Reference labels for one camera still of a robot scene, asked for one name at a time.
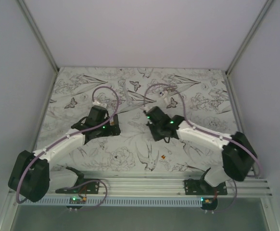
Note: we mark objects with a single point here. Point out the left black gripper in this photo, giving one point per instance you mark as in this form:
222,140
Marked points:
112,130

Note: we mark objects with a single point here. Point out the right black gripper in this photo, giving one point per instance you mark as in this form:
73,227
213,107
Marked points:
156,137

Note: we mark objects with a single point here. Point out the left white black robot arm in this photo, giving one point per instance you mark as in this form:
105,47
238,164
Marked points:
31,176

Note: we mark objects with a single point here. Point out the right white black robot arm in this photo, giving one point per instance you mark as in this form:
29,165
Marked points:
237,154

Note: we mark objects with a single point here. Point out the white plastic tool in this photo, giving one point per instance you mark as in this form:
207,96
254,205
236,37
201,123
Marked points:
164,95

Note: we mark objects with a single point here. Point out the floral patterned mat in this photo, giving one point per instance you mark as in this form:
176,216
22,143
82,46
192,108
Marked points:
199,94

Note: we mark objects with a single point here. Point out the left small circuit board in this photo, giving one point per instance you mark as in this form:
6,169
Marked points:
75,203

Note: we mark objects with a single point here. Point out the small circuit board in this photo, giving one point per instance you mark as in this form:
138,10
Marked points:
75,203
209,204

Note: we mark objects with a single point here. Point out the right small circuit board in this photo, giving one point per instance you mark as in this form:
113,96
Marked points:
209,204

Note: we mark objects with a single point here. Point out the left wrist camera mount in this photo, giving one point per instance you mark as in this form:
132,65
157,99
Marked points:
97,103

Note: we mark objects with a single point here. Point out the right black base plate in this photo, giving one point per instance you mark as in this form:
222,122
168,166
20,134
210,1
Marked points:
199,187

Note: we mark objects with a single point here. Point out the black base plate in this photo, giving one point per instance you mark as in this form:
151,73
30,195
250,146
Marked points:
84,186
199,187

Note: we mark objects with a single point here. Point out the aluminium rail frame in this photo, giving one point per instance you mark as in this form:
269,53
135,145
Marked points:
170,184

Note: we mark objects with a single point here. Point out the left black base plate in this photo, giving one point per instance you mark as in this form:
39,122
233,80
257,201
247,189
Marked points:
84,186

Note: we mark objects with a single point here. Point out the white slotted cable duct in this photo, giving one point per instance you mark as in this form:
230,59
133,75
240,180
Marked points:
124,201

